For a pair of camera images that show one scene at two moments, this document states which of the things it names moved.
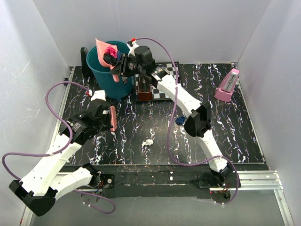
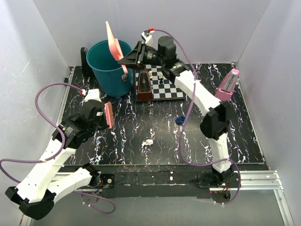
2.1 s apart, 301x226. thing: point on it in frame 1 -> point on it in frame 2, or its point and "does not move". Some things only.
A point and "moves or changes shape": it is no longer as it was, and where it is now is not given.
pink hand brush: x=113 y=118 moves or changes shape
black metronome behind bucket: x=86 y=71 does not move
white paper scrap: x=148 y=142 does not move
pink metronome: x=225 y=89 does not move
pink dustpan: x=101 y=47 -> x=114 y=46
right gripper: x=124 y=61 -> x=136 y=56
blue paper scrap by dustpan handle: x=180 y=120 does not move
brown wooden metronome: x=145 y=89 does not move
